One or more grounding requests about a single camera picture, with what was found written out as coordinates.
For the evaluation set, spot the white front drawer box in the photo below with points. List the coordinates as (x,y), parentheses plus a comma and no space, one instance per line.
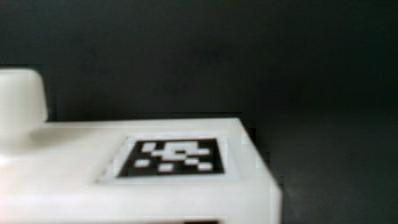
(124,172)

